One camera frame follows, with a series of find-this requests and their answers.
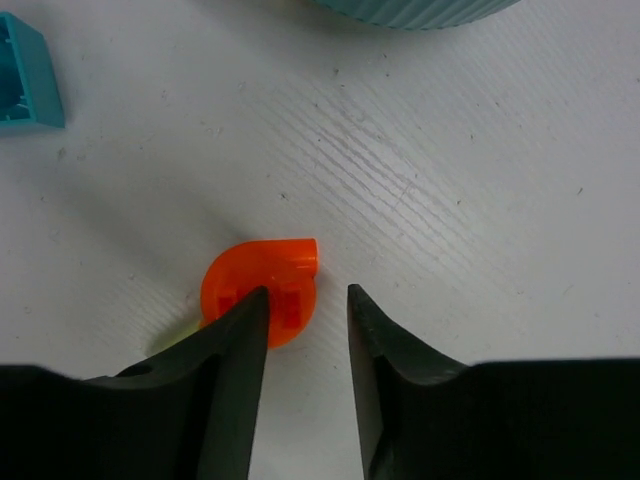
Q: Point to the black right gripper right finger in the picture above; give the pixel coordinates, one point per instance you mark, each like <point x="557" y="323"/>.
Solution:
<point x="424" y="415"/>

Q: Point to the green lego brick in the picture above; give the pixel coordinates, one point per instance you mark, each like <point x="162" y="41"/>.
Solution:
<point x="171" y="336"/>

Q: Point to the teal round divided container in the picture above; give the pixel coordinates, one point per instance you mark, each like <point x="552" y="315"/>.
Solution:
<point x="416" y="15"/>

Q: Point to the orange curved lego piece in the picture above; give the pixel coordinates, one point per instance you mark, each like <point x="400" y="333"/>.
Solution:
<point x="285" y="267"/>

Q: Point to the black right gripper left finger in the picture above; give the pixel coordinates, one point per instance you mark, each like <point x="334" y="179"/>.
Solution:
<point x="187" y="412"/>

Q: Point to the teal square lego brick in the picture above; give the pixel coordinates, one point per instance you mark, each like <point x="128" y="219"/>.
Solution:
<point x="30" y="98"/>

